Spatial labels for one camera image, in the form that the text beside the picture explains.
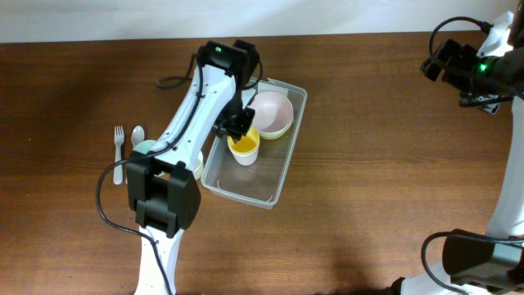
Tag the yellow plastic cup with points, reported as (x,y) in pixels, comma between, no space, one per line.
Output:
(248,144)

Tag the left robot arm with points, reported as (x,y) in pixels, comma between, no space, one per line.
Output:
(162,188)

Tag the grey plastic spoon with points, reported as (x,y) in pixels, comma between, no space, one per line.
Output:
(137,135)

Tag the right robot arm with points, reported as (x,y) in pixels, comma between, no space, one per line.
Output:
(488,77)

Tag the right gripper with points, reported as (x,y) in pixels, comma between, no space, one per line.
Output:
(463,56)

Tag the yellow plastic bowl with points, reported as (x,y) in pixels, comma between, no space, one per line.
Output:
(272,135)

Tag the clear plastic storage container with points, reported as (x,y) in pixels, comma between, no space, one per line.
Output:
(261,183)

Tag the grey plastic fork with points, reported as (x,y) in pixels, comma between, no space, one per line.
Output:
(118,142)

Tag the green plastic cup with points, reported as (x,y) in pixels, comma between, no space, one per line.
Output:
(144,146)

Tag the pink plastic cup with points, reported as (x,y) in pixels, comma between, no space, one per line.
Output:
(245,158)

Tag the cream plastic cup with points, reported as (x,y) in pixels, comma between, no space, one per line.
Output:
(199,166)

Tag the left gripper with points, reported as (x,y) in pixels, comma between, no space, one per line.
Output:
(237,127)

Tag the pink plastic bowl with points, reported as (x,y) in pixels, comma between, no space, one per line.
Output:
(273,112)

